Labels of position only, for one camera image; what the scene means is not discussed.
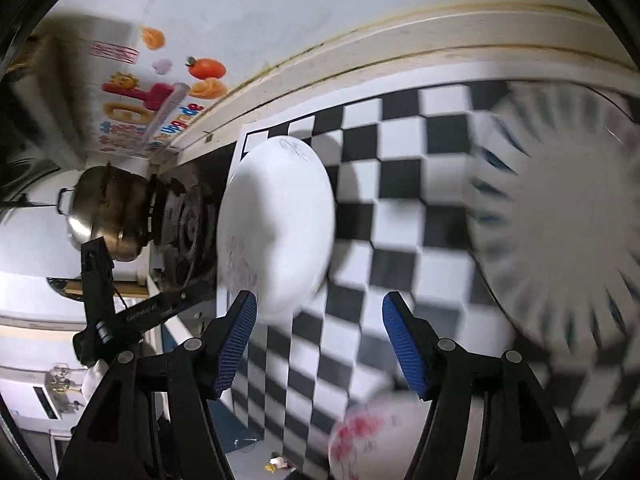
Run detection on white plate blue leaf rim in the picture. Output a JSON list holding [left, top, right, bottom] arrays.
[[469, 81, 639, 356]]

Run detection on black gas stove burner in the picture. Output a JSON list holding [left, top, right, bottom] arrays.
[[149, 166, 221, 292]]

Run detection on white plate with grey pattern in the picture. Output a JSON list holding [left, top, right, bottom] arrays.
[[217, 136, 335, 325]]

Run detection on white plate pink flowers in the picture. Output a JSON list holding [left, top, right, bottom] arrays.
[[328, 391, 431, 480]]

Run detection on colourful wall sticker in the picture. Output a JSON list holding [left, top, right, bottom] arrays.
[[87, 26, 228, 158]]

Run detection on black white checkered mat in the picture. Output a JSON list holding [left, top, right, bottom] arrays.
[[214, 79, 640, 480]]

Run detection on steel steamer pot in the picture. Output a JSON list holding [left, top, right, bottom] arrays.
[[56, 164, 155, 262]]

